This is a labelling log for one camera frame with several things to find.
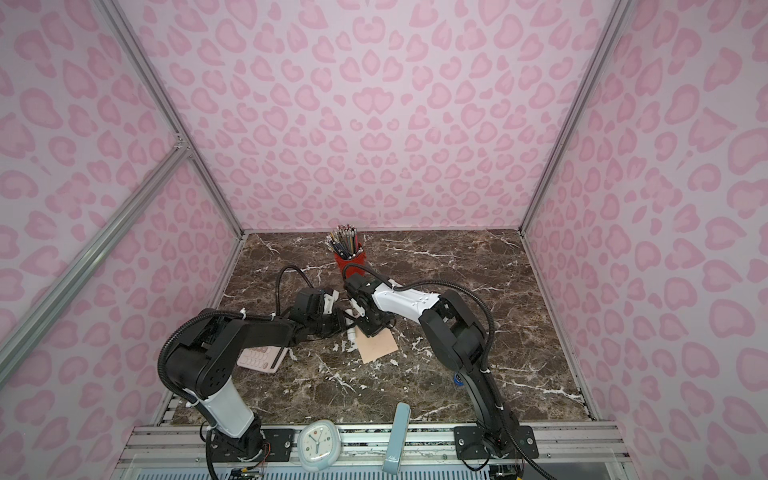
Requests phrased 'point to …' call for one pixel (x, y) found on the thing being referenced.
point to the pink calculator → (266, 358)
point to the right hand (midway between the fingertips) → (377, 333)
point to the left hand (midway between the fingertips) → (357, 319)
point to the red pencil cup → (358, 259)
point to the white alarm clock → (320, 445)
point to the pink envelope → (377, 346)
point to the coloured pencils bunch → (344, 241)
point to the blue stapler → (458, 382)
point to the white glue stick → (350, 341)
